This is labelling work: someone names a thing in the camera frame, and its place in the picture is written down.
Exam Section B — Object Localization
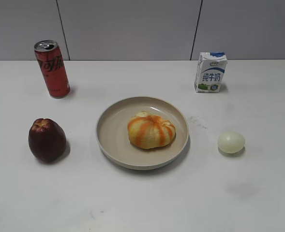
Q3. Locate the orange striped croissant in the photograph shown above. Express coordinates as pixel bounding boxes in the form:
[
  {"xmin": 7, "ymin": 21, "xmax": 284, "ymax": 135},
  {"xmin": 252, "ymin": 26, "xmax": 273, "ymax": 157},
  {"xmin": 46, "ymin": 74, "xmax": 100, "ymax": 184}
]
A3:
[{"xmin": 127, "ymin": 111, "xmax": 176, "ymax": 149}]

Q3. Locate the beige round plate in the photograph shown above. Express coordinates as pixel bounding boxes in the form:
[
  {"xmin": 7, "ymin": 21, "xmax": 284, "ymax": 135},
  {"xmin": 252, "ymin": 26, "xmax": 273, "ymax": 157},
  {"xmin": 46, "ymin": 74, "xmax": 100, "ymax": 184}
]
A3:
[{"xmin": 96, "ymin": 97, "xmax": 190, "ymax": 170}]

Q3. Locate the white blue milk carton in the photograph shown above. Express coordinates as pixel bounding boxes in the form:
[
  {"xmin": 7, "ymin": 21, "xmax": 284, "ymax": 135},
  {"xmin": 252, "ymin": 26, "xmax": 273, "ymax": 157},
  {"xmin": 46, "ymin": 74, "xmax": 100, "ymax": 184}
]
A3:
[{"xmin": 194, "ymin": 52, "xmax": 227, "ymax": 93}]

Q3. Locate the pale white onion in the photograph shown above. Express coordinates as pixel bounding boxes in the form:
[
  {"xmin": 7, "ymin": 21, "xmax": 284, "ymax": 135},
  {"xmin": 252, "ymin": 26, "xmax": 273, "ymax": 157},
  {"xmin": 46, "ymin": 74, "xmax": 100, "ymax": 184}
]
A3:
[{"xmin": 217, "ymin": 131, "xmax": 245, "ymax": 154}]

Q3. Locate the dark red wax apple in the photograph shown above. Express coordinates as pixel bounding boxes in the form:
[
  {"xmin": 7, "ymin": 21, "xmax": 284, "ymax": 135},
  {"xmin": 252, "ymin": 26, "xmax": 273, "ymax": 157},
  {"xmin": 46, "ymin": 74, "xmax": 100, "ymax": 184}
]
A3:
[{"xmin": 28, "ymin": 118, "xmax": 67, "ymax": 163}]

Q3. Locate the red cola can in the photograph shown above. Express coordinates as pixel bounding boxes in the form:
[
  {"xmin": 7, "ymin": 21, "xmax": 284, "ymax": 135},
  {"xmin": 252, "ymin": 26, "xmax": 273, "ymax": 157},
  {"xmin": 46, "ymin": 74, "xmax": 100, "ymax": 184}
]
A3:
[{"xmin": 34, "ymin": 40, "xmax": 70, "ymax": 98}]

